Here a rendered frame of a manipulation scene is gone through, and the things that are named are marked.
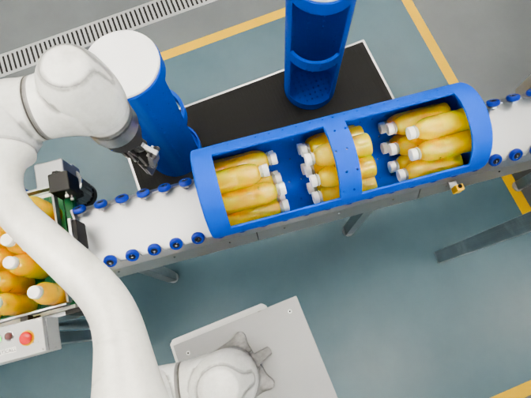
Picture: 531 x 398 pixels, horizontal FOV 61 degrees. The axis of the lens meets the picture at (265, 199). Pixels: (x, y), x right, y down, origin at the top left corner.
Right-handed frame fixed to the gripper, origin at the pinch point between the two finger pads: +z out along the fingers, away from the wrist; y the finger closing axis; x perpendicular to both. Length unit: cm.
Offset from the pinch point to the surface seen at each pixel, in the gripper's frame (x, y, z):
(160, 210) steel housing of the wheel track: 2, 12, 56
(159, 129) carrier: -31, 35, 75
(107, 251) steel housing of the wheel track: 22, 23, 56
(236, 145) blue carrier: -20.9, -9.7, 28.6
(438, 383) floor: 19, -125, 150
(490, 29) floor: -188, -94, 150
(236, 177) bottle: -12.3, -13.2, 30.3
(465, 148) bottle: -49, -74, 36
